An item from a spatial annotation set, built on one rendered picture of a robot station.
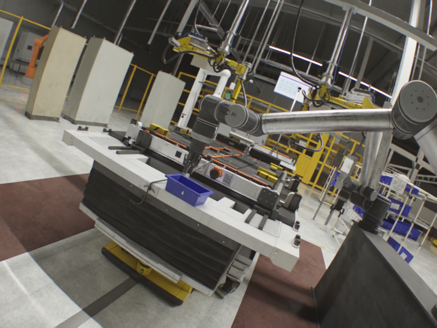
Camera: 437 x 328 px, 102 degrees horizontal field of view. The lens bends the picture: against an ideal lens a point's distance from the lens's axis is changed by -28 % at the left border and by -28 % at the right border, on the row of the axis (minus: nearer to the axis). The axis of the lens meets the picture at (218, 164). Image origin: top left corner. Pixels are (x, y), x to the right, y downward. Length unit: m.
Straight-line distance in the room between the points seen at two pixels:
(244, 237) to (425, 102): 0.97
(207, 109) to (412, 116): 0.85
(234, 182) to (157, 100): 7.16
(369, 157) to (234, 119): 1.78
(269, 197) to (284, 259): 0.51
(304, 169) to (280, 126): 11.41
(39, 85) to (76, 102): 1.21
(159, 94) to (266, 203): 7.36
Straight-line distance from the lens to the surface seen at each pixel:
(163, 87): 8.58
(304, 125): 1.12
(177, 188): 1.28
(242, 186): 1.62
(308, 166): 12.51
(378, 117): 1.10
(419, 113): 0.88
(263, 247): 1.22
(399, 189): 4.47
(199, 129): 1.15
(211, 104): 1.14
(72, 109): 6.30
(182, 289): 1.89
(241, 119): 1.04
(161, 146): 1.84
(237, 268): 1.95
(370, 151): 2.57
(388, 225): 4.71
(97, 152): 1.62
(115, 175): 1.57
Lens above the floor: 1.29
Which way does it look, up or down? 10 degrees down
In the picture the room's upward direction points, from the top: 22 degrees clockwise
